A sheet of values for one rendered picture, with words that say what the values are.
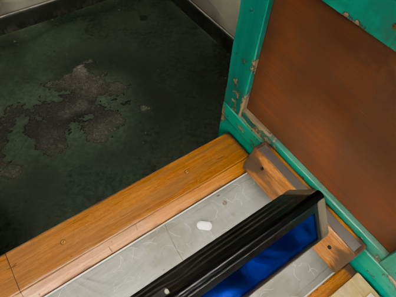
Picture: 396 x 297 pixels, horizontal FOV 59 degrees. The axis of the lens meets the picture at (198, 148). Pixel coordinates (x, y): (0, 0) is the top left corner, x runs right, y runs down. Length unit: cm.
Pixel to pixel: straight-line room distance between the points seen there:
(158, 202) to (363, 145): 45
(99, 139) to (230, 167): 112
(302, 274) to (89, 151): 131
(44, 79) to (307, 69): 181
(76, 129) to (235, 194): 125
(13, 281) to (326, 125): 67
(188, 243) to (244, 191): 19
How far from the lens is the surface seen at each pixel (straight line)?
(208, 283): 40
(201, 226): 80
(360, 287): 83
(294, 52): 66
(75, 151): 188
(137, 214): 81
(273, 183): 79
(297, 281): 82
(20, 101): 219
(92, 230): 81
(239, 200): 86
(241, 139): 91
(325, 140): 70
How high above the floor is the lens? 150
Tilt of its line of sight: 55 degrees down
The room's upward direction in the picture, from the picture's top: 5 degrees clockwise
